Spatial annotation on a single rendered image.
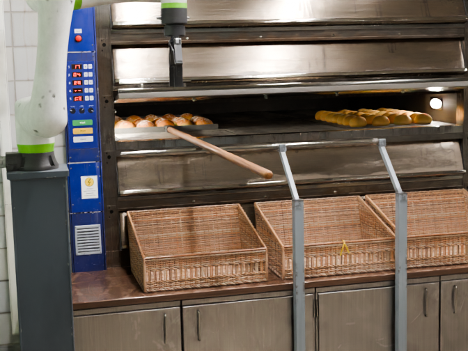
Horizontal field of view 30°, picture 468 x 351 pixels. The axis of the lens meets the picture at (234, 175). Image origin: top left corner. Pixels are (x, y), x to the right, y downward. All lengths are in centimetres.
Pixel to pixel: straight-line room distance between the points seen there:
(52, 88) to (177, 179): 144
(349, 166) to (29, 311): 196
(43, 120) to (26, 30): 126
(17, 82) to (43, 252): 122
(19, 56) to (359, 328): 195
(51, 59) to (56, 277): 75
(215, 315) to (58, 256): 96
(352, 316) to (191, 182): 98
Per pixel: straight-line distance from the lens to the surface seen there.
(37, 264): 308
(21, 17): 409
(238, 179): 424
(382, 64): 446
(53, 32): 289
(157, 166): 418
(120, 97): 397
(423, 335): 417
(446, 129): 464
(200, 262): 377
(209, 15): 418
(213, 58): 420
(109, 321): 372
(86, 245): 416
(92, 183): 411
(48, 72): 288
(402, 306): 401
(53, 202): 304
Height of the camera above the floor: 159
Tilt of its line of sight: 8 degrees down
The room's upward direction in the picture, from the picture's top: 1 degrees counter-clockwise
